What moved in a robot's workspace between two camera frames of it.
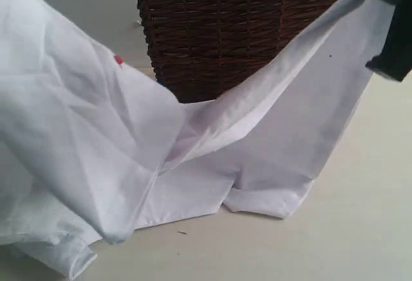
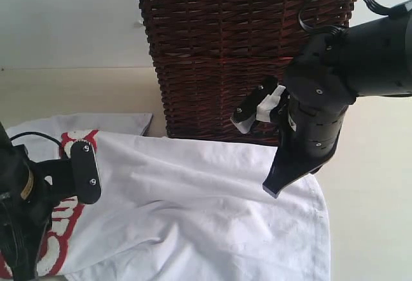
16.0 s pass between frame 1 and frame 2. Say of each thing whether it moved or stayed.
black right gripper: moved
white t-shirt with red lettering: moved
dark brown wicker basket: stayed
